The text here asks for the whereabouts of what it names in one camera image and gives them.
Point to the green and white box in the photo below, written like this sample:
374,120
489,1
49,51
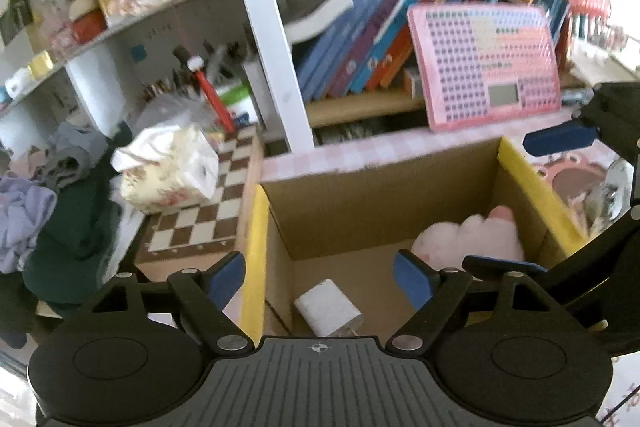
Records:
235,99

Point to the cardboard box with yellow tape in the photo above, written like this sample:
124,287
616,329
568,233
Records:
350,202

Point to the row of colourful books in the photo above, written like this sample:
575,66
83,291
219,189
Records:
350,52

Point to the white charger plug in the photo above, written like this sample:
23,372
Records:
325,307

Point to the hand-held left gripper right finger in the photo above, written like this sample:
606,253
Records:
412,282

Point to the grey cloth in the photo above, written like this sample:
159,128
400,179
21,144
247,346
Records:
75,147

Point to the red stick with white cap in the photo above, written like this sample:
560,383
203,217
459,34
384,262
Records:
215,99

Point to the thick white book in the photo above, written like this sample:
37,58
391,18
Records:
320,17

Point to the pink learning tablet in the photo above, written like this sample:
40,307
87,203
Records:
450,72

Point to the wooden shelf board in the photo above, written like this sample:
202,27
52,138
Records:
360,107

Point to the red books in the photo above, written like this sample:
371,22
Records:
590,17

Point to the clear plastic bag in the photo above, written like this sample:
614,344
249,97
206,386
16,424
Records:
170,109

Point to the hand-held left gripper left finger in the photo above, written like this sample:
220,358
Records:
227,279

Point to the lavender cloth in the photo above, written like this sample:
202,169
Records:
25,222

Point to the wooden chessboard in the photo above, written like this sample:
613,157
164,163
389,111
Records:
200,217

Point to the white shelf post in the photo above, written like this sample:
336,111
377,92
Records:
265,32

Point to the red container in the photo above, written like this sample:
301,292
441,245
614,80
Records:
90,27

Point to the pink round mirror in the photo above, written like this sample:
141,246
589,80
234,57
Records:
575,177

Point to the bunch of coloured pencils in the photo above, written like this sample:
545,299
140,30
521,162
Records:
157,88

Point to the small orange box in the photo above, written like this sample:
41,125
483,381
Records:
413,82

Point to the clear glass jar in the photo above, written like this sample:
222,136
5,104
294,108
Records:
607,197

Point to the white paper sheets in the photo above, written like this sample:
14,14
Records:
127,237

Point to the dark green cloth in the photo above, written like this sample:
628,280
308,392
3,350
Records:
75,227

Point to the floral tissue pack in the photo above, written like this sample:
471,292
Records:
170,177

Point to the stack of magazines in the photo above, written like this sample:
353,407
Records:
365,132

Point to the pink plush toy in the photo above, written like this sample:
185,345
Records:
470,242

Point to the small yellow box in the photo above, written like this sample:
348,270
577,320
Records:
40,63

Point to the light blue packet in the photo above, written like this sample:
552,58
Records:
577,97

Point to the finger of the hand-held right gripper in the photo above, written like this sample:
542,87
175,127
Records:
500,266
560,139

